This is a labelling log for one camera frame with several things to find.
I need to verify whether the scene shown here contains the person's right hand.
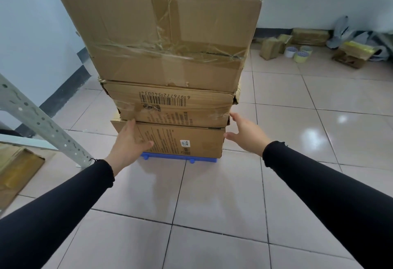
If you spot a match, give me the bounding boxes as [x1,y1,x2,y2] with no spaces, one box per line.
[224,112,272,157]

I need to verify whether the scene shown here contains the person's left hand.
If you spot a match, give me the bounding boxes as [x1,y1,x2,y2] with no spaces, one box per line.
[104,119,155,176]

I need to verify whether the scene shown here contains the cardboard box with white label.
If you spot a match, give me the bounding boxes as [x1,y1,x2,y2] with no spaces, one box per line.
[111,119,226,159]

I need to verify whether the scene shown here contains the person's right forearm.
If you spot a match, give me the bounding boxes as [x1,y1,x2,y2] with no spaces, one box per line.
[262,141,393,269]

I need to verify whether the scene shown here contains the person's left forearm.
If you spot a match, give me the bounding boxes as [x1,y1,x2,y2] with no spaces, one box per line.
[0,159,115,269]

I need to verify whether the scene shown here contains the blue plastic pallet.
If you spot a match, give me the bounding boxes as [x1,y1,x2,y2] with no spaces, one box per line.
[141,152,218,164]

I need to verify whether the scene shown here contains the cardboard box with barcode print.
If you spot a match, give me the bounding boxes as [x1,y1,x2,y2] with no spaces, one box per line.
[99,78,240,128]

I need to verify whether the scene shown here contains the small brown cardboard box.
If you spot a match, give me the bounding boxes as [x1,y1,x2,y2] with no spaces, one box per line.
[260,37,285,60]

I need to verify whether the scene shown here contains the small yellowish cardboard box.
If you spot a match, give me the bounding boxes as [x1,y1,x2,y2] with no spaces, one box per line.
[278,34,293,54]

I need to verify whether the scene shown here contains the large taped cardboard box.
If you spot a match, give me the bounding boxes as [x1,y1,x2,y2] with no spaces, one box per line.
[53,0,263,93]

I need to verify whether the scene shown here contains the white metal shelf beam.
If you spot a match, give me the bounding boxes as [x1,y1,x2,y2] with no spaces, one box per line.
[0,133,59,151]

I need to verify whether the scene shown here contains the long flat brown cardboard box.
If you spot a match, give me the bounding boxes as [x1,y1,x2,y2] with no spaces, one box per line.
[290,28,331,47]

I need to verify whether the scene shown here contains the flattened brown cardboard piece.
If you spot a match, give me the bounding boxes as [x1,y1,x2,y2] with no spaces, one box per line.
[0,144,45,211]

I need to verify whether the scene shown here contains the low brown cardboard box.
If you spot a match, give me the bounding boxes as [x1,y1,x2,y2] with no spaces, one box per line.
[332,50,366,69]

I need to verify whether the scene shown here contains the grey plastic bags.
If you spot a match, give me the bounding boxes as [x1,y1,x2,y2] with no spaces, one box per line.
[326,16,393,62]

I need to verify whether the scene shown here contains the yellow wrapped tape pack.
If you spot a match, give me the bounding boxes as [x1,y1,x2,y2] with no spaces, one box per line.
[339,40,377,61]

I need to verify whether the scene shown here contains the grey slotted metal shelf post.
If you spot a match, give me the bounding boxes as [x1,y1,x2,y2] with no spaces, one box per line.
[0,74,93,168]

